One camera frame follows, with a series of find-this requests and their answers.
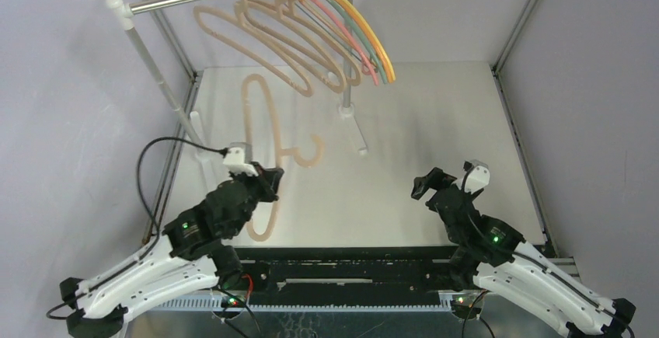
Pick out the orange wire hanger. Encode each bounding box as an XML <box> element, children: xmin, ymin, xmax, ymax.
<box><xmin>326</xmin><ymin>0</ymin><xmax>396</xmax><ymax>85</ymax></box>

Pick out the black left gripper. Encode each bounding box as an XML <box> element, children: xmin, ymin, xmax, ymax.
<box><xmin>228</xmin><ymin>161</ymin><xmax>282</xmax><ymax>237</ymax></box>

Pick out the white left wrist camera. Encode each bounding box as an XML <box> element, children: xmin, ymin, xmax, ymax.
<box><xmin>222</xmin><ymin>142</ymin><xmax>257</xmax><ymax>176</ymax></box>

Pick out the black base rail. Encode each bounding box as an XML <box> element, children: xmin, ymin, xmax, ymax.
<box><xmin>236</xmin><ymin>246</ymin><xmax>482</xmax><ymax>310</ymax></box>

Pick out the black camera cable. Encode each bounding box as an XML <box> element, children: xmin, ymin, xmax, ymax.
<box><xmin>45</xmin><ymin>136</ymin><xmax>230</xmax><ymax>321</ymax></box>
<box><xmin>460</xmin><ymin>166</ymin><xmax>526</xmax><ymax>260</ymax></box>

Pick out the black right camera cable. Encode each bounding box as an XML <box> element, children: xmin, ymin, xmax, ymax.
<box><xmin>460</xmin><ymin>166</ymin><xmax>526</xmax><ymax>260</ymax></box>

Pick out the right rack post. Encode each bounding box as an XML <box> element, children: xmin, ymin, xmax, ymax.
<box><xmin>338</xmin><ymin>0</ymin><xmax>368</xmax><ymax>156</ymax></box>

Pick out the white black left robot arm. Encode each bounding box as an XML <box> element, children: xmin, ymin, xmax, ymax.
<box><xmin>60</xmin><ymin>162</ymin><xmax>284</xmax><ymax>337</ymax></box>

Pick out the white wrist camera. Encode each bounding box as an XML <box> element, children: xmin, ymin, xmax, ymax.
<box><xmin>222</xmin><ymin>142</ymin><xmax>257</xmax><ymax>176</ymax></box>
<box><xmin>453</xmin><ymin>159</ymin><xmax>491</xmax><ymax>194</ymax></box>

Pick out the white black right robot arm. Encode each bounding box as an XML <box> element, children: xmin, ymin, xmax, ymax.
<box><xmin>410</xmin><ymin>160</ymin><xmax>636</xmax><ymax>337</ymax></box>

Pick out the aluminium frame rail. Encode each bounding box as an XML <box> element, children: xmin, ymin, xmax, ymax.
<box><xmin>115</xmin><ymin>258</ymin><xmax>585</xmax><ymax>313</ymax></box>

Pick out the left rack post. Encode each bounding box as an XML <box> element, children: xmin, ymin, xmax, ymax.
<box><xmin>105</xmin><ymin>0</ymin><xmax>204</xmax><ymax>145</ymax></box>

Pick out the pink wire hanger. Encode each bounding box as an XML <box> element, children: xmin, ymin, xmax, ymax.
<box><xmin>288</xmin><ymin>0</ymin><xmax>374</xmax><ymax>85</ymax></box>

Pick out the rack post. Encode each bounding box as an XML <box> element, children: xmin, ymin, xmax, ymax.
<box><xmin>105</xmin><ymin>0</ymin><xmax>204</xmax><ymax>145</ymax></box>
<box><xmin>338</xmin><ymin>0</ymin><xmax>368</xmax><ymax>156</ymax></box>

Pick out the black left camera cable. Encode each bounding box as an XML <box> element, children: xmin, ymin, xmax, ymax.
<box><xmin>45</xmin><ymin>136</ymin><xmax>230</xmax><ymax>321</ymax></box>

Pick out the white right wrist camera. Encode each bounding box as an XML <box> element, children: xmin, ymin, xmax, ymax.
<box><xmin>453</xmin><ymin>159</ymin><xmax>491</xmax><ymax>194</ymax></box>

